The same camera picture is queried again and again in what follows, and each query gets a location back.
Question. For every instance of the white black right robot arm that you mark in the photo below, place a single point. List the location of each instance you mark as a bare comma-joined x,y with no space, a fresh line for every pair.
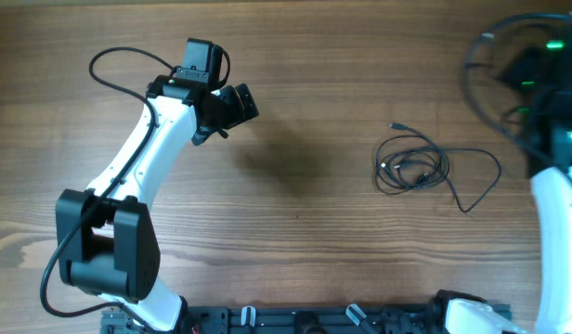
542,76

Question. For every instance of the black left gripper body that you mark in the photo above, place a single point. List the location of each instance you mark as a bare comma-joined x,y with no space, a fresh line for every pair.
216,128

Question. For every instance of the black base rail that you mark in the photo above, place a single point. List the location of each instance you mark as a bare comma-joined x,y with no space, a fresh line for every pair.
390,319

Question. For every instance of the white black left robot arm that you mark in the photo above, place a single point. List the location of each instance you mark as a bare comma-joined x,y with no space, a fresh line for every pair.
107,253

